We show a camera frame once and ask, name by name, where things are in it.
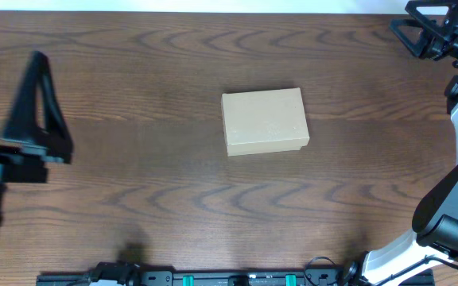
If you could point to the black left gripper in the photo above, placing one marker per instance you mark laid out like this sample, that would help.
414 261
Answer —
24 128

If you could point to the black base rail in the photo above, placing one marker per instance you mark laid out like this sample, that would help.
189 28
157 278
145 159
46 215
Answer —
120 274

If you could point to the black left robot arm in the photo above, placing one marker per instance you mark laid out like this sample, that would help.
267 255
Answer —
37 124

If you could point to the cardboard box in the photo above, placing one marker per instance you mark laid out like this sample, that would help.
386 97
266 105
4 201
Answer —
264 121

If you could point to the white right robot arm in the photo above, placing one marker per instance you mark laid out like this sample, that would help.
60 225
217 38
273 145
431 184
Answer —
433 237

